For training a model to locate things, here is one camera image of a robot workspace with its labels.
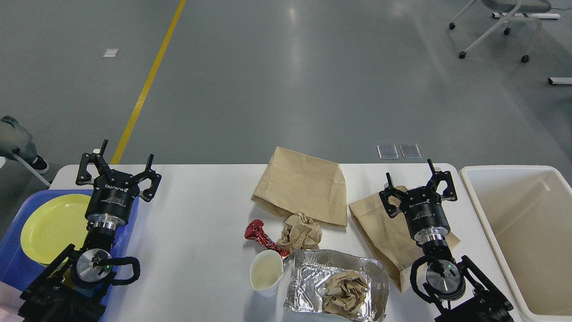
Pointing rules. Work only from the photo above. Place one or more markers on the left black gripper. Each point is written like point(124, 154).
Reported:
point(111, 201)

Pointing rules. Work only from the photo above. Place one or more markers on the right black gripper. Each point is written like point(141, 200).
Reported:
point(422, 212)

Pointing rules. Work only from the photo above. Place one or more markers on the yellow plastic plate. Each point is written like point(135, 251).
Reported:
point(53, 226)

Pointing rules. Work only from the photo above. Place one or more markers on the large brown paper bag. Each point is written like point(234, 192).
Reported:
point(295, 182)

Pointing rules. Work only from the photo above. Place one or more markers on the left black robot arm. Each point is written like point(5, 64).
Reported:
point(73, 285)

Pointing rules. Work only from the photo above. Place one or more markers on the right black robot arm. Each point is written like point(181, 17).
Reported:
point(460, 290)

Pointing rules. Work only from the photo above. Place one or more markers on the right floor outlet plate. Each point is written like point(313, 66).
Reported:
point(410, 151)

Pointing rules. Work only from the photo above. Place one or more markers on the floor outlet plate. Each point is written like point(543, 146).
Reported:
point(388, 151)
point(410, 151)

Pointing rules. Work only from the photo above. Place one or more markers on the left floor outlet plate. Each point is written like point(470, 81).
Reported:
point(388, 151)

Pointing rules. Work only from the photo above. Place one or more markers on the black white sneaker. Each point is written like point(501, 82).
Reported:
point(40, 165)

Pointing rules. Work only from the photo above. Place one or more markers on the white plastic bin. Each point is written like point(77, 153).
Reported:
point(526, 214)

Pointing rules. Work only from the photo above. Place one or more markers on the person leg in jeans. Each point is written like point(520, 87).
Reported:
point(15, 139)

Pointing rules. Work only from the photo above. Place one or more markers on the crumpled paper in tray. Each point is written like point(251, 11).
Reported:
point(345, 292)

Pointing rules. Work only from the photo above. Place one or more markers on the crumpled brown paper ball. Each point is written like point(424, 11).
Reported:
point(300, 232)

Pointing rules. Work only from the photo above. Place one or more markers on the blue plastic tray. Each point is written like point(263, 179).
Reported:
point(17, 270)

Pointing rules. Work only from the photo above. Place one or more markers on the red foil wrapper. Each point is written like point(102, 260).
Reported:
point(255, 231)

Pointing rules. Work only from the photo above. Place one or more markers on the aluminium foil tray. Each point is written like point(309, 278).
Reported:
point(313, 267)

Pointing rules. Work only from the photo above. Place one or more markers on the white paper cup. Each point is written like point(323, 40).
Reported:
point(265, 273)

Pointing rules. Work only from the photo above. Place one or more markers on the white bar on floor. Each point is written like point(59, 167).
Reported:
point(559, 80)

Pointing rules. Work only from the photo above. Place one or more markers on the office chair with castors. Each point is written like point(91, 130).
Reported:
point(513, 11)

